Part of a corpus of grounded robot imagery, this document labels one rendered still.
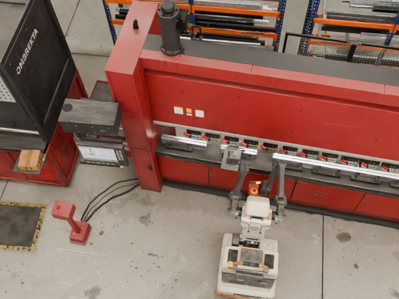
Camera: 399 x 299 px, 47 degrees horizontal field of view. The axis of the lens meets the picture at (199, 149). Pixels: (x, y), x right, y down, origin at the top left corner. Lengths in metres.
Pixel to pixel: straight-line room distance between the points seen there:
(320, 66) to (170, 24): 1.27
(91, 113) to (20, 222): 2.33
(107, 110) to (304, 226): 2.83
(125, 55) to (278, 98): 1.36
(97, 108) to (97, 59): 3.11
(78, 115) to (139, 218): 1.98
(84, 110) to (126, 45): 0.68
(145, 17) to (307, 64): 1.50
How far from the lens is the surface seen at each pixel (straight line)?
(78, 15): 7.96
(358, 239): 5.81
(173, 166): 5.31
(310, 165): 5.00
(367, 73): 4.03
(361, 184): 5.10
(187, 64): 3.90
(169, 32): 3.80
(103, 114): 4.13
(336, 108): 4.13
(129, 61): 3.98
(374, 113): 4.17
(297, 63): 3.96
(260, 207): 4.25
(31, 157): 5.12
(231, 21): 5.92
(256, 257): 4.56
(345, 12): 5.70
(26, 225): 6.04
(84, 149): 4.49
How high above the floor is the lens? 5.24
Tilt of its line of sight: 60 degrees down
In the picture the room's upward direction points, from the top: 3 degrees counter-clockwise
